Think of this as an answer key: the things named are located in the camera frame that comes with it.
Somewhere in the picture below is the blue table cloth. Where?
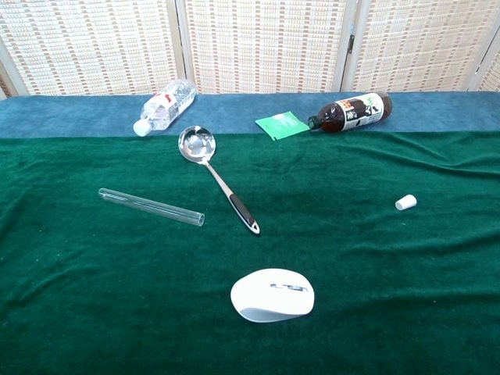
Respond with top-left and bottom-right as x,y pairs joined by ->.
0,91 -> 500,140

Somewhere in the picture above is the green velvet cloth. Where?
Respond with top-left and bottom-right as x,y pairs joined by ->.
0,130 -> 500,375

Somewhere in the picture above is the dark tea bottle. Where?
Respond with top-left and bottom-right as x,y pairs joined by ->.
307,91 -> 394,134

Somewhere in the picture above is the clear glass test tube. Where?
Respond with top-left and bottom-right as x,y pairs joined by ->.
98,187 -> 206,228

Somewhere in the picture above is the white computer mouse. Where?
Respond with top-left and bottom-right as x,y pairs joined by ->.
230,267 -> 316,323

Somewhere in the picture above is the green foil packet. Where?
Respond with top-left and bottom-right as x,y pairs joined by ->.
255,110 -> 310,142

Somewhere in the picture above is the steel ladle with black handle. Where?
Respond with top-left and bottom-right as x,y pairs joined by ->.
177,125 -> 261,236

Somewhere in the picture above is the woven bamboo folding screen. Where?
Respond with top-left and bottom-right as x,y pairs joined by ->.
0,0 -> 500,98

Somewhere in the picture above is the clear plastic water bottle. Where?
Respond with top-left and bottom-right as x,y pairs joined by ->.
133,79 -> 198,138

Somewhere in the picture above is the small white cap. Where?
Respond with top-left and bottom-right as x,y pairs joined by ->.
395,194 -> 418,212

